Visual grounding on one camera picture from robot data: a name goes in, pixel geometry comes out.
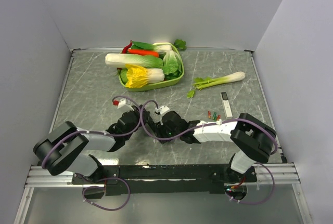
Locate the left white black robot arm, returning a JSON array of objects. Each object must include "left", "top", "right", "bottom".
[{"left": 33, "top": 106, "right": 140, "bottom": 183}]

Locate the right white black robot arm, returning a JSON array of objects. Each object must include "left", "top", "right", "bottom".
[{"left": 149, "top": 109, "right": 278, "bottom": 182}]

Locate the white remote battery cover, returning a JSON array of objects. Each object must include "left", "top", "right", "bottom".
[{"left": 221, "top": 92, "right": 233, "bottom": 119}]

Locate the green plastic tray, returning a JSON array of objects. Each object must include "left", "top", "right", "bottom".
[{"left": 117, "top": 40, "right": 186, "bottom": 92}]

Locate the yellow leaf cabbage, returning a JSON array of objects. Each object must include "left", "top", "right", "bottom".
[{"left": 125, "top": 64, "right": 164, "bottom": 88}]

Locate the celery stalk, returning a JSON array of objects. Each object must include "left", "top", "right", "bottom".
[{"left": 187, "top": 72, "right": 246, "bottom": 99}]

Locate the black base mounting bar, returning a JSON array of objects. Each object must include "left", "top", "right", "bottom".
[{"left": 72, "top": 164, "right": 257, "bottom": 196}]

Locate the green lettuce leaf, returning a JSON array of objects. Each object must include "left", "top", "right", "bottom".
[{"left": 162, "top": 50, "right": 182, "bottom": 76}]

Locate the long white green cabbage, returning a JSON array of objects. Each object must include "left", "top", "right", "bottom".
[{"left": 105, "top": 54, "right": 163, "bottom": 69}]

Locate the orange red chili pepper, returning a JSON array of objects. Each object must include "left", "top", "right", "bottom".
[{"left": 127, "top": 49, "right": 159, "bottom": 57}]

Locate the dark red chili pepper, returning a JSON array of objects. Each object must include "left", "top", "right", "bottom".
[{"left": 121, "top": 40, "right": 133, "bottom": 54}]

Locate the bok choy in tray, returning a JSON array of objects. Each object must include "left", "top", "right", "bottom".
[{"left": 131, "top": 41, "right": 172, "bottom": 54}]

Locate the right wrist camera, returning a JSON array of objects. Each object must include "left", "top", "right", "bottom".
[{"left": 155, "top": 106, "right": 170, "bottom": 117}]

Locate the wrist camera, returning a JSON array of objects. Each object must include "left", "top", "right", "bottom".
[
  {"left": 155, "top": 106, "right": 170, "bottom": 117},
  {"left": 112, "top": 98, "right": 133, "bottom": 110}
]

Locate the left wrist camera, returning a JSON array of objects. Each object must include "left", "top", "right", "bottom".
[{"left": 112, "top": 98, "right": 133, "bottom": 110}]

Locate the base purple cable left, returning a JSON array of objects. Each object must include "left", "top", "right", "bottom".
[{"left": 82, "top": 178, "right": 131, "bottom": 212}]

